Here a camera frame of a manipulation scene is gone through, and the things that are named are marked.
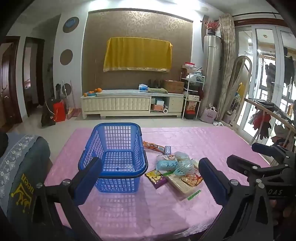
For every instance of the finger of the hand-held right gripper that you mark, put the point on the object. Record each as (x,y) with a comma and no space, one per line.
(242,164)
(266,150)

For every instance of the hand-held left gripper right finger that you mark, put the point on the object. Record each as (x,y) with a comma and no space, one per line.
(212,180)

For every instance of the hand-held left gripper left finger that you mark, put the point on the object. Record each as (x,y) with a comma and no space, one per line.
(92,176)

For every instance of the blue striped bread packet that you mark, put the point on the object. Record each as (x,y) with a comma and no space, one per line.
(183,167)
(166,165)

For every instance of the clear cracker packet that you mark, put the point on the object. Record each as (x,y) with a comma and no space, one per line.
(181,155)
(179,186)

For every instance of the purple candy roll packet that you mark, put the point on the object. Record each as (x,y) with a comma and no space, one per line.
(167,150)

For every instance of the blue plastic basket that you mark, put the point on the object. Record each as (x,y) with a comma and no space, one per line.
(115,125)

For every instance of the purple chips packet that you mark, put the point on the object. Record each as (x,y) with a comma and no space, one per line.
(155,179)

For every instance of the orange long snack packet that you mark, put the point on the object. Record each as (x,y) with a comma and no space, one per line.
(152,146)

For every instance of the wooden clothes drying rack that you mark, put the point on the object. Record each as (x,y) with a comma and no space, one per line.
(266,111)

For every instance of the white slippers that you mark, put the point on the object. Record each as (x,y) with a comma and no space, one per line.
(217,123)

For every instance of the pink tote bag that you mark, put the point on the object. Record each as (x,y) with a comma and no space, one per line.
(208,115)

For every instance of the pink tablecloth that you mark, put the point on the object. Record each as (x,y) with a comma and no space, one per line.
(143,213)

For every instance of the broom with pink dustpan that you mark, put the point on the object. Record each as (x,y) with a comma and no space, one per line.
(74,113)

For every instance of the red box on rack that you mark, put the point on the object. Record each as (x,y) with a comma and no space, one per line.
(190,114)

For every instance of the chair with grey cover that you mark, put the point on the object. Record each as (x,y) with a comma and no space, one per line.
(20,166)

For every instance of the red gift bag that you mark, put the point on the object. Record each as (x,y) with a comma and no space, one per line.
(59,111)

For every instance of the black suitcase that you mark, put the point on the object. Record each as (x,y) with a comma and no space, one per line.
(47,114)

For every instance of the orange snack bag on rack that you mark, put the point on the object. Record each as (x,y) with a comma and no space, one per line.
(192,106)

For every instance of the arched standing mirror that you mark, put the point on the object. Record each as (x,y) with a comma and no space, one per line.
(238,76)

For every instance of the cream television cabinet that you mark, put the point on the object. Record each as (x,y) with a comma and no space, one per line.
(129,103)

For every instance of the glass sliding door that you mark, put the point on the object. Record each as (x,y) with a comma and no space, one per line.
(255,69)

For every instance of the blue fruit tray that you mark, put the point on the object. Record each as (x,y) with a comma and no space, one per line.
(92,94)

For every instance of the white box on rack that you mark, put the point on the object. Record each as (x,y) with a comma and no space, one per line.
(193,97)

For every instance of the white paper roll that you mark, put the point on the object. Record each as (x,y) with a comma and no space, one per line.
(165,110)

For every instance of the white metal rack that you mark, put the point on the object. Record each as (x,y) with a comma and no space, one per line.
(184,97)

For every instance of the orange box in cabinet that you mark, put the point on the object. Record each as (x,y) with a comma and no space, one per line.
(158,107)

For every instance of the grey round stand fan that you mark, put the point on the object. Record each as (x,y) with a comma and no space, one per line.
(65,87)

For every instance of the standing air conditioner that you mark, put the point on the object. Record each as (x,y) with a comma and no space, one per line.
(211,74)

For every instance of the teal box in cabinet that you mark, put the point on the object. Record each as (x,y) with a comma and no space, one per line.
(160,101)

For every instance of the beige patterned curtain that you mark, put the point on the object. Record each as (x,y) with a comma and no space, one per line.
(227,58)

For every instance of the brown cardboard box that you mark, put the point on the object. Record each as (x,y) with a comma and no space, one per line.
(173,87)

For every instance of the blue tissue box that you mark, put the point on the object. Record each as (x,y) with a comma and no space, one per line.
(143,87)

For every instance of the green folded cloth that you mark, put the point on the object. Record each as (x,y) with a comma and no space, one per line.
(157,90)

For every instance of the black device with antennas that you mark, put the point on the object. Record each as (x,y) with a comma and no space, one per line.
(155,83)

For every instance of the red white box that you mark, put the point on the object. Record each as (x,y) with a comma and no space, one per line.
(190,65)

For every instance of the dark wooden door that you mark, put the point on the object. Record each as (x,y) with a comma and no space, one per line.
(8,81)

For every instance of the television under yellow cloth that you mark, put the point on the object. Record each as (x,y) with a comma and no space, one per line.
(138,54)

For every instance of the vase with red flowers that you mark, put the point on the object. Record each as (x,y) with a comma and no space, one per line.
(212,27)

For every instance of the dark wooden doorway frame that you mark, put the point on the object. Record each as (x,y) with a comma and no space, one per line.
(41,69)

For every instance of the brown round wall disc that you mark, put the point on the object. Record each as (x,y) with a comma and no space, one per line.
(66,57)

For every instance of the blue round wall disc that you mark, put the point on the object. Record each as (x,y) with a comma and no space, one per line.
(70,24)

